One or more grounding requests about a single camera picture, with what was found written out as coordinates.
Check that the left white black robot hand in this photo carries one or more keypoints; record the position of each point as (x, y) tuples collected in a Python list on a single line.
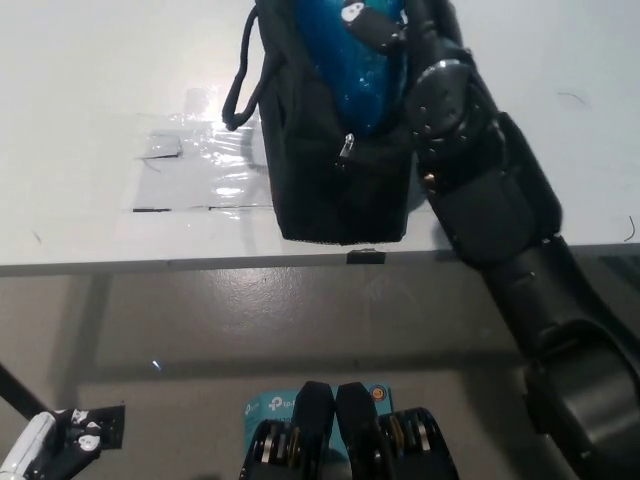
[(32, 440)]

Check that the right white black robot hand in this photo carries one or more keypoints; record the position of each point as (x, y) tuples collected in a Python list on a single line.
[(432, 25)]

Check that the blue stack of plates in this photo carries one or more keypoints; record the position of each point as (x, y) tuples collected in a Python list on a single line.
[(345, 75)]

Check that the black table leg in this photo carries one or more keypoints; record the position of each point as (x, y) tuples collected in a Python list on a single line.
[(22, 387)]

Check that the black floor tape square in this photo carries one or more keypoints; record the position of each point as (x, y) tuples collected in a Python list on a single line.
[(112, 422)]

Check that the teal tp-link box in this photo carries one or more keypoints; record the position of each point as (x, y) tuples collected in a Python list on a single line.
[(267, 407)]

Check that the small black tape piece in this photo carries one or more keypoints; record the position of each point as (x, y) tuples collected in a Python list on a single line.
[(366, 256)]

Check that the clear plastic sheet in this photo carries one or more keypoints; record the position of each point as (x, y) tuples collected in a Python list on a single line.
[(215, 160)]

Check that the grey tape patch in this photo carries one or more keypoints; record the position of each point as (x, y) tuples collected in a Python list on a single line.
[(160, 145)]

